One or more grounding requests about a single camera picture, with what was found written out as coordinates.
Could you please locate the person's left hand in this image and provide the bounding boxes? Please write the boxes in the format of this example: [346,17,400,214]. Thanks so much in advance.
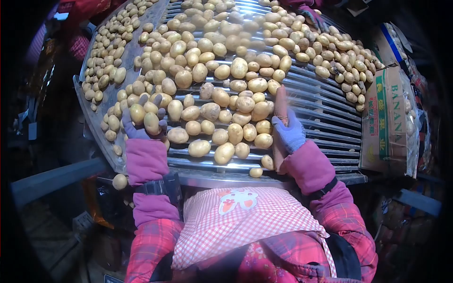
[122,94,168,141]

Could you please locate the person's right hand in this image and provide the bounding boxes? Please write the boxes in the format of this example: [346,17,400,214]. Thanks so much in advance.
[271,108,307,155]

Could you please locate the person's left fingers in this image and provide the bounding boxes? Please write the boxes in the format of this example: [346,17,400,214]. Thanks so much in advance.
[139,94,168,132]

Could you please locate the person's left thumb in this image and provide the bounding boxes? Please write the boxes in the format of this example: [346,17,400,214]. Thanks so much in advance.
[122,108,133,133]

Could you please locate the person's right thumb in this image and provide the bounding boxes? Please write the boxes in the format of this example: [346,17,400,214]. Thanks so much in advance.
[271,116,286,134]

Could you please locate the person's right fingers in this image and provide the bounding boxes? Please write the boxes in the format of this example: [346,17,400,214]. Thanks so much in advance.
[285,108,302,132]

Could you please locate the single oval potato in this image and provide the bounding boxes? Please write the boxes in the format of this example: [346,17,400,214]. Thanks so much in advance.
[130,103,146,126]
[144,112,160,136]

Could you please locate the brown wooden board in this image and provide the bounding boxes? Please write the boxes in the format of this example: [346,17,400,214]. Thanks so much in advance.
[272,85,289,175]

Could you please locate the metal roller sorting table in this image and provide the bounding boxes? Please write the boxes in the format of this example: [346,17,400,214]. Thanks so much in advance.
[72,0,369,189]

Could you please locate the pile of small yellow potatoes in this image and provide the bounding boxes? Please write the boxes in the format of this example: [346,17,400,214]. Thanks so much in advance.
[81,0,160,156]

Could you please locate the single round potato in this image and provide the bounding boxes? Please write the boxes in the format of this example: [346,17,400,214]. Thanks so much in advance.
[112,173,128,191]

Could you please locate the black wrist band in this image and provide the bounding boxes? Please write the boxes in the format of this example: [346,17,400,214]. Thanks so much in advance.
[134,173,183,206]
[306,176,339,202]

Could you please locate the orange plastic bag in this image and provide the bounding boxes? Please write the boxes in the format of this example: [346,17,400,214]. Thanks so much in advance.
[83,176,114,230]

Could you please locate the brown cardboard fruit box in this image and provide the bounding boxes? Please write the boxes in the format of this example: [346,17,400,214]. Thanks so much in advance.
[359,65,422,178]

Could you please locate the person's body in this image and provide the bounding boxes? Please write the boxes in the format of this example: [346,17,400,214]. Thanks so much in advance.
[149,187,362,283]

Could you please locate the white box with blue stripe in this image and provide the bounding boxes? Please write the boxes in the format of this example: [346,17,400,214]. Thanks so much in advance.
[373,22,413,67]

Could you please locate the grey metal rail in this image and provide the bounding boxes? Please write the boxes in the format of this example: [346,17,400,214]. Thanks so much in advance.
[11,157,109,206]
[392,188,443,217]

